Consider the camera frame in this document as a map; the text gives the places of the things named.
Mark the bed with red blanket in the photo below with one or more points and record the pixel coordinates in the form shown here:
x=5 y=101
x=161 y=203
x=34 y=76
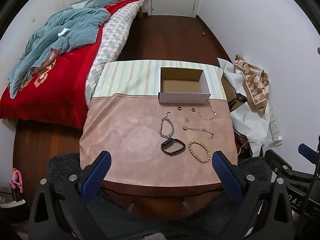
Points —
x=62 y=87

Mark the white cloth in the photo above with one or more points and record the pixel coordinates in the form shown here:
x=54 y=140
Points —
x=250 y=122

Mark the black wristband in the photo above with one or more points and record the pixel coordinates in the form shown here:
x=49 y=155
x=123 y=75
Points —
x=166 y=142

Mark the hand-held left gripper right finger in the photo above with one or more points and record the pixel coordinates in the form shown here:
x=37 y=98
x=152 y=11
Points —
x=228 y=177

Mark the white paper scrap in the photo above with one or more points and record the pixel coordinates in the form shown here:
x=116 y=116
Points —
x=63 y=31

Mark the white cardboard box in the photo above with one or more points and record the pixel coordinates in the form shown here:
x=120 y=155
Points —
x=182 y=98

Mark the pink slippers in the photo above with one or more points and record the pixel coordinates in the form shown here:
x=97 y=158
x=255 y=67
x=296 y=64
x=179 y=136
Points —
x=16 y=177

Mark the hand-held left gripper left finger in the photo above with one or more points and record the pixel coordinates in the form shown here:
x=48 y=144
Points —
x=98 y=171

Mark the white charger plug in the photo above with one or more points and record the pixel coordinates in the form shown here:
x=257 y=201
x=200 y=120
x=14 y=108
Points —
x=277 y=138

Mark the wooden bed frame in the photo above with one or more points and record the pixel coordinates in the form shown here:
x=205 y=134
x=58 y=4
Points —
x=142 y=7

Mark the pink striped tablecloth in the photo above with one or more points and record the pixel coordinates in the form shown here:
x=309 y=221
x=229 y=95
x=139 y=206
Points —
x=125 y=142

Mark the teal quilt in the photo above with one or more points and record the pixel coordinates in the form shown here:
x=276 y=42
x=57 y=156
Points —
x=70 y=30

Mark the brown wooden table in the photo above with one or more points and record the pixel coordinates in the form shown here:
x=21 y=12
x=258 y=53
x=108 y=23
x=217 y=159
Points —
x=162 y=202

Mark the brown patterned scarf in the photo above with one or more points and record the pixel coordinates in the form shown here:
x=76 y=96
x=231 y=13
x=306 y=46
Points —
x=255 y=85

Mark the red patterned cloth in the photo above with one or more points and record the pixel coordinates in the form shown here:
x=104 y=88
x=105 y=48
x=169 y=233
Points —
x=242 y=138

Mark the white power strip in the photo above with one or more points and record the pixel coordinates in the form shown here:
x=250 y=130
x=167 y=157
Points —
x=274 y=125

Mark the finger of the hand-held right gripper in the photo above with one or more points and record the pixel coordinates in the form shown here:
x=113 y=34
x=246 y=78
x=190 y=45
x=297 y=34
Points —
x=307 y=150
x=277 y=163

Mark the brown cardboard box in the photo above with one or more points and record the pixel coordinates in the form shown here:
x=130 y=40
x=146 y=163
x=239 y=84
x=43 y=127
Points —
x=228 y=90

